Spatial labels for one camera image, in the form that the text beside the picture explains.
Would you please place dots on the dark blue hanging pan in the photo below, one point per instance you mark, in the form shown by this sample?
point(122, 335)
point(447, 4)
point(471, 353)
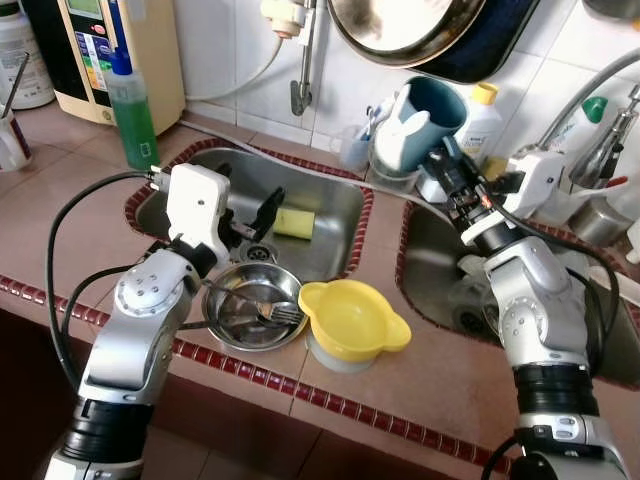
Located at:
point(500, 45)

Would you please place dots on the white printed mug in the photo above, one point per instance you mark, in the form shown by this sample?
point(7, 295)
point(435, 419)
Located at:
point(12, 145)

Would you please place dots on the stainless steel bowl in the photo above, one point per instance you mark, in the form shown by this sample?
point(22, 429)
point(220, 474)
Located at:
point(240, 325)

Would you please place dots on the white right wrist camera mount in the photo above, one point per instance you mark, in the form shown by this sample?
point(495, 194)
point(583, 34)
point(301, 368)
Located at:
point(540, 180)

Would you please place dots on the green dish soap bottle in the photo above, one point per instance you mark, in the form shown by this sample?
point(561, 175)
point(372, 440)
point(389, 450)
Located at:
point(132, 125)

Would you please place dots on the steel sink basin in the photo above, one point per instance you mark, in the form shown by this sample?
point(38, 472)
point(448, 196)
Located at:
point(430, 270)
point(330, 190)

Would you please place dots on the white plastic cup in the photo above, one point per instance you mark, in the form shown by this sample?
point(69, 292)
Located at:
point(335, 360)

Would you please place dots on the clear plastic bag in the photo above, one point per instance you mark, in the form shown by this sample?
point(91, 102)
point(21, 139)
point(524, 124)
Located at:
point(470, 290)

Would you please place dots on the white wall tap valve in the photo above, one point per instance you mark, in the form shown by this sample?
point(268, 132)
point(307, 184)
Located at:
point(283, 15)

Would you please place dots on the white blue toothbrush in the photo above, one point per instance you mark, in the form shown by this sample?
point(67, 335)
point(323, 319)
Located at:
point(375, 115)

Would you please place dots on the dark hanging pot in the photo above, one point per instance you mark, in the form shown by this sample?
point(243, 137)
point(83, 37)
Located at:
point(610, 8)

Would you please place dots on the small steel cup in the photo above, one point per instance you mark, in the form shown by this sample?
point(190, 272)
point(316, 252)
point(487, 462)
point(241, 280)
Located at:
point(598, 222)

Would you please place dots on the hanging metal wok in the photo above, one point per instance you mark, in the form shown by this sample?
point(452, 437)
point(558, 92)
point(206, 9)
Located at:
point(400, 30)

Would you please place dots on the chrome gooseneck faucet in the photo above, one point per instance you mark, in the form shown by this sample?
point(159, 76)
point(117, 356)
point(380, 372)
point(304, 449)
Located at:
point(615, 150)

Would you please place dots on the beige water filter machine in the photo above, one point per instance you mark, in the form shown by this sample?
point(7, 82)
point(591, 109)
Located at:
point(150, 60)

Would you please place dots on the metal wall spout pipe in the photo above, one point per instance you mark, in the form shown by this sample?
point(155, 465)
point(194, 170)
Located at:
point(305, 70)

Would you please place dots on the clear toothbrush cup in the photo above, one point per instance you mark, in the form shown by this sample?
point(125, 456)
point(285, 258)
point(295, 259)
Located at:
point(355, 150)

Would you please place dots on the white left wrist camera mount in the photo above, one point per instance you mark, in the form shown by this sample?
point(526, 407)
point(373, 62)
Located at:
point(195, 210)

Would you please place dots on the white bottle yellow cap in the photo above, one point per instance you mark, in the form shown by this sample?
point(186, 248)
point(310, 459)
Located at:
point(483, 125)

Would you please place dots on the mustard yellow sponge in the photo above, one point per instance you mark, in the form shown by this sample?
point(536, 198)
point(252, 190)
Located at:
point(497, 168)

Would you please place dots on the dark stirring spoon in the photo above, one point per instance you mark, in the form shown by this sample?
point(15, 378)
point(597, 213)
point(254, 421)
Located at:
point(15, 85)

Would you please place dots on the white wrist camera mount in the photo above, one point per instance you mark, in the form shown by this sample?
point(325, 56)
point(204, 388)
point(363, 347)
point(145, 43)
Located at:
point(540, 180)
point(195, 210)

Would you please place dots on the white jar green lid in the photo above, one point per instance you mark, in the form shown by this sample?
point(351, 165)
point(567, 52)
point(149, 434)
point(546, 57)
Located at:
point(25, 60)

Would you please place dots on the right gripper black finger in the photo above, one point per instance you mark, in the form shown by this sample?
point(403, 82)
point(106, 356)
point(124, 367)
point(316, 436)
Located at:
point(444, 168)

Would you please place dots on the white bottle green cap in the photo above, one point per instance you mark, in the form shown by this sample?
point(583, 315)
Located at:
point(595, 108)

